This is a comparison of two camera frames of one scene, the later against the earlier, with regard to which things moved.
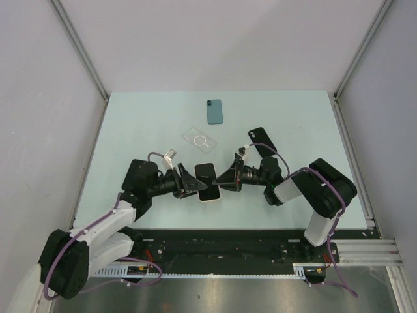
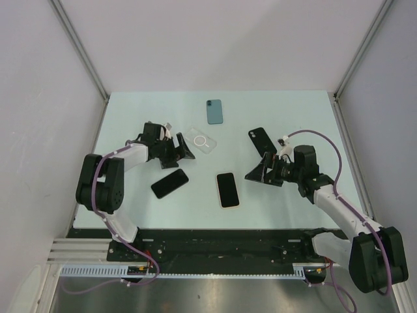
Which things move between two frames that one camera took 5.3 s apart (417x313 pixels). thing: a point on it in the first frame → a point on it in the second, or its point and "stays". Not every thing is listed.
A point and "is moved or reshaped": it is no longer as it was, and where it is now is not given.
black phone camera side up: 260,135 stays
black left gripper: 191,184 → 181,152
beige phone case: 206,173 → 227,190
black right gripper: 228,180 → 270,160
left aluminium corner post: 81,50 stays
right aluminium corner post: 348,73 stays
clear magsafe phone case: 199,140 stays
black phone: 206,173 → 227,190
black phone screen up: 141,175 is moved or reshaped
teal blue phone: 214,111 stays
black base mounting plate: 234,246 stays
